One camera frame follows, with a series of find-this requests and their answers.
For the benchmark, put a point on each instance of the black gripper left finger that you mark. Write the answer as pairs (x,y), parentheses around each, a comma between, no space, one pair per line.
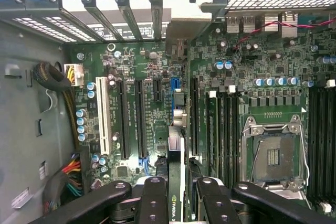
(152,203)

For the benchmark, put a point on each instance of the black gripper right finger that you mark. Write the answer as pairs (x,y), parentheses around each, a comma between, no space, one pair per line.
(218,205)

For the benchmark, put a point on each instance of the black RAM slot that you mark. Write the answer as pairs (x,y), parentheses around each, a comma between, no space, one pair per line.
(326,142)
(222,140)
(312,142)
(229,140)
(333,142)
(236,140)
(319,142)

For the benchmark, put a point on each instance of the dark labelled RAM stick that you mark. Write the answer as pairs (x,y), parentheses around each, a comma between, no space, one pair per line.
(212,134)

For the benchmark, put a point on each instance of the CPU socket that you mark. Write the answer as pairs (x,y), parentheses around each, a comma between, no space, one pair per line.
(275,155)

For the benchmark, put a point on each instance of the metal socket cover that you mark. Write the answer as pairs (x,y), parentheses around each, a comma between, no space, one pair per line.
(294,192)

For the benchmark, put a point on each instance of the socket locking lever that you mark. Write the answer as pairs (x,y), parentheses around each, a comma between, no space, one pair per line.
(249,127)
(304,140)

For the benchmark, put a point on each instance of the long black expansion slot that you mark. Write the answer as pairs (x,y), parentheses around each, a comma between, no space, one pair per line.
(141,119)
(194,116)
(123,119)

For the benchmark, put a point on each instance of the white expansion slot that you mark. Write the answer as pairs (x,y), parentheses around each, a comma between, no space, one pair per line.
(103,116)

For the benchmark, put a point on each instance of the short black expansion slot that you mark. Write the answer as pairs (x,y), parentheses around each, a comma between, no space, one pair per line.
(157,90)

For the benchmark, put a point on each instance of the blue expansion slot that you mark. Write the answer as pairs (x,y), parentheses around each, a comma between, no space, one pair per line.
(175,83)

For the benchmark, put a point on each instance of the white power connector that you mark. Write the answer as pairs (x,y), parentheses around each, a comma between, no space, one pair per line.
(77,77)

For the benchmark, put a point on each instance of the green motherboard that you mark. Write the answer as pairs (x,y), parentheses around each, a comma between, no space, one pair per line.
(262,51)

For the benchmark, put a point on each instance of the black open PC case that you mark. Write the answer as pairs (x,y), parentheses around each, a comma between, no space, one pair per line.
(21,103)

